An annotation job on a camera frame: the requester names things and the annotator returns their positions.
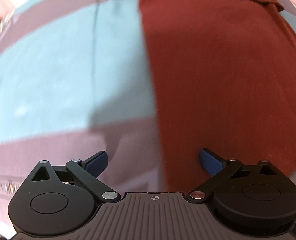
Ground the dark red knit sweater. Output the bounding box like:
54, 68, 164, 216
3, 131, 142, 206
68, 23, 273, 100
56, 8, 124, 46
139, 0, 296, 192

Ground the blue grey patterned bedsheet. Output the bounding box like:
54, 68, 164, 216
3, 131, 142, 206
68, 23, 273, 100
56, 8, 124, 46
0, 0, 296, 239

